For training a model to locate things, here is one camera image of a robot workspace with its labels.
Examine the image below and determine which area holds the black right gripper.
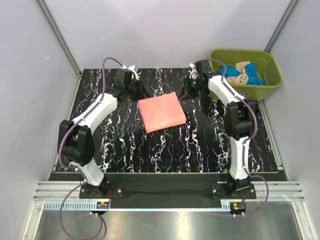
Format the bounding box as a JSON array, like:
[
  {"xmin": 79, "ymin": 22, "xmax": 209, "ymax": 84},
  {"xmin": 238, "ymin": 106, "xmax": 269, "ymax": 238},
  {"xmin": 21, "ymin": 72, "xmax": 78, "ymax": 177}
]
[{"xmin": 177, "ymin": 77, "xmax": 205, "ymax": 102}]

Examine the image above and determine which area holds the pink t shirt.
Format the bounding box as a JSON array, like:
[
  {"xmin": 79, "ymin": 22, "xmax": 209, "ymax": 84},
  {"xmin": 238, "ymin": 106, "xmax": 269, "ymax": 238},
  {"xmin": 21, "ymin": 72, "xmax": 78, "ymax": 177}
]
[{"xmin": 137, "ymin": 92, "xmax": 187, "ymax": 134}]

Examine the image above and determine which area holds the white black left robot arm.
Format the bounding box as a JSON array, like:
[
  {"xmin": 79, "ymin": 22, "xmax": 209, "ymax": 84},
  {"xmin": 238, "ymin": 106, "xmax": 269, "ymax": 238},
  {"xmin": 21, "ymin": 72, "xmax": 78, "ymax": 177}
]
[{"xmin": 57, "ymin": 65, "xmax": 150, "ymax": 198}]

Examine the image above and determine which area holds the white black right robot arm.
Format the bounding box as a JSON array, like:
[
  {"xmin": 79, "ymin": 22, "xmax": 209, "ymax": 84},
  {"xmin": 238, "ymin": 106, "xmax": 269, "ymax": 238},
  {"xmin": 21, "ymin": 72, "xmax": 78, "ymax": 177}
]
[{"xmin": 178, "ymin": 59, "xmax": 258, "ymax": 199}]

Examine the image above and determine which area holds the blue t shirt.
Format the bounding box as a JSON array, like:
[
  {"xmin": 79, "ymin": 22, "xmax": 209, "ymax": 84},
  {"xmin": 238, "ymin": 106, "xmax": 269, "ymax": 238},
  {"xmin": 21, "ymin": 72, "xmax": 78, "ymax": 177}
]
[{"xmin": 220, "ymin": 63, "xmax": 265, "ymax": 86}]

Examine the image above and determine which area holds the olive green plastic bin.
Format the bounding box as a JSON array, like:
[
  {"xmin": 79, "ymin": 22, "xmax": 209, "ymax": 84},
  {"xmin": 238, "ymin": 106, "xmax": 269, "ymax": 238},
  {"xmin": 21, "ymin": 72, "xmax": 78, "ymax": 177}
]
[{"xmin": 210, "ymin": 49, "xmax": 283, "ymax": 101}]

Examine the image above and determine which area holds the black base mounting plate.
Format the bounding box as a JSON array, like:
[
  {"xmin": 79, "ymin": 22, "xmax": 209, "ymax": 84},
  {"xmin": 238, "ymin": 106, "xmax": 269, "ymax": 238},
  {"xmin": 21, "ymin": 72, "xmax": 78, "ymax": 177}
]
[{"xmin": 79, "ymin": 173, "xmax": 257, "ymax": 210}]

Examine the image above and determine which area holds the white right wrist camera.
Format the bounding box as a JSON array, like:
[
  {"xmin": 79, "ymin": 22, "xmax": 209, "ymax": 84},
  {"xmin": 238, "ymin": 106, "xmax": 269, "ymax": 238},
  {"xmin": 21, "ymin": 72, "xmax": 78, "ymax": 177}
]
[{"xmin": 188, "ymin": 63, "xmax": 199, "ymax": 80}]

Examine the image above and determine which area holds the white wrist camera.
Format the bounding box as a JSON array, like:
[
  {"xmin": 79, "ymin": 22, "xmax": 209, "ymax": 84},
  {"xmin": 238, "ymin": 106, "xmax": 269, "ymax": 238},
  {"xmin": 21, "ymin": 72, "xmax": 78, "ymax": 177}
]
[
  {"xmin": 120, "ymin": 65, "xmax": 139, "ymax": 81},
  {"xmin": 188, "ymin": 63, "xmax": 199, "ymax": 80}
]

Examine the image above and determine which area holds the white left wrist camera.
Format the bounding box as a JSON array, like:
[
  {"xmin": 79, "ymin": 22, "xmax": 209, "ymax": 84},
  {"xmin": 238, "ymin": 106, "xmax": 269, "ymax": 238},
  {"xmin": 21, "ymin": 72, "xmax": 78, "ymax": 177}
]
[{"xmin": 120, "ymin": 65, "xmax": 139, "ymax": 81}]

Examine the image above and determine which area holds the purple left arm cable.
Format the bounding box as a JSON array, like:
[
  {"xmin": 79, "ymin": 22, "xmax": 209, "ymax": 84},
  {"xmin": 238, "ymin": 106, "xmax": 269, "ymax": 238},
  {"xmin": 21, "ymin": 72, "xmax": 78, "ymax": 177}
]
[{"xmin": 58, "ymin": 57, "xmax": 127, "ymax": 238}]

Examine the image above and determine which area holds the right slotted cable duct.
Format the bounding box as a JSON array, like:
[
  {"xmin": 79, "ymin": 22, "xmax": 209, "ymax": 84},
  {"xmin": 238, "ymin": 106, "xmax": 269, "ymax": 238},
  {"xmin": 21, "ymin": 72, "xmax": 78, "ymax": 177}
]
[{"xmin": 220, "ymin": 200, "xmax": 247, "ymax": 215}]

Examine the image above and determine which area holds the slotted cable duct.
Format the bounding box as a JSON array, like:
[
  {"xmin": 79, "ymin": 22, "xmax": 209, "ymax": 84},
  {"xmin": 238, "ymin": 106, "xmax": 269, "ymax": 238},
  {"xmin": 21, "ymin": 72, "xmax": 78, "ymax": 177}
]
[
  {"xmin": 44, "ymin": 200, "xmax": 110, "ymax": 211},
  {"xmin": 220, "ymin": 200, "xmax": 247, "ymax": 215}
]

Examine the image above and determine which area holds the aluminium frame rail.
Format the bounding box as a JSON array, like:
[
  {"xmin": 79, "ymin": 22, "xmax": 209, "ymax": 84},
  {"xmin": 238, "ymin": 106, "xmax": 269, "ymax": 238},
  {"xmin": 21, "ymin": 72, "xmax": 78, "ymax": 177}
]
[{"xmin": 33, "ymin": 181, "xmax": 305, "ymax": 202}]

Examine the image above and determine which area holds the left slotted cable duct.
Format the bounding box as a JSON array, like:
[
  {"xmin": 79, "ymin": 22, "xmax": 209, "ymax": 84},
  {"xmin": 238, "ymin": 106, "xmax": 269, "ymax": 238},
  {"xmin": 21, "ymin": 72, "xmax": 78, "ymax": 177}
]
[{"xmin": 44, "ymin": 200, "xmax": 110, "ymax": 211}]

